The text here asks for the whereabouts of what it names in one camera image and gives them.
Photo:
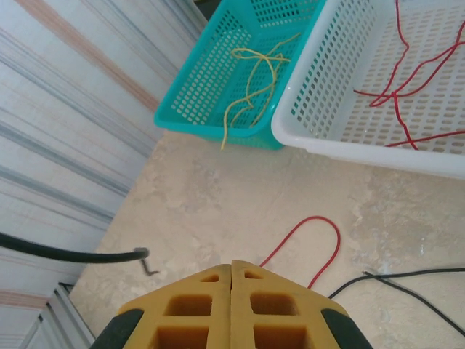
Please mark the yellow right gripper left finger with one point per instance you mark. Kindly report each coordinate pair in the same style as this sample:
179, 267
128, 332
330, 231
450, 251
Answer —
221, 320

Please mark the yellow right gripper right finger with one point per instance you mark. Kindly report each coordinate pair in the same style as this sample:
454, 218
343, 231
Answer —
240, 320

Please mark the white plastic basket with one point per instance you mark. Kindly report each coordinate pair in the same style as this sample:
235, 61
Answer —
319, 145

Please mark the teal plastic basket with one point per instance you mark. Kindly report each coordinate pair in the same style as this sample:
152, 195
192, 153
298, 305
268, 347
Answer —
203, 87

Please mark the aluminium table edge frame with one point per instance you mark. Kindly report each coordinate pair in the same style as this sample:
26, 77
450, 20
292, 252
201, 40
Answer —
72, 320

